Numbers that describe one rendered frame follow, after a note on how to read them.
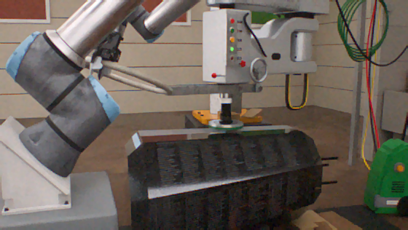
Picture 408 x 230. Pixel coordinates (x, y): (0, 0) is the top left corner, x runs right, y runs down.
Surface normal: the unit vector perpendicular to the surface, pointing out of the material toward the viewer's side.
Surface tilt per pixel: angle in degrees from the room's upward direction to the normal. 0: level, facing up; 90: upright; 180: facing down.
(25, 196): 90
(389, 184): 90
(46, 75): 92
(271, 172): 45
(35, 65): 85
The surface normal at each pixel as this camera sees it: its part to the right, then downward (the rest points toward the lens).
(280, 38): 0.59, 0.13
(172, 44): 0.29, 0.15
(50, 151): 0.50, -0.14
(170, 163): 0.20, -0.59
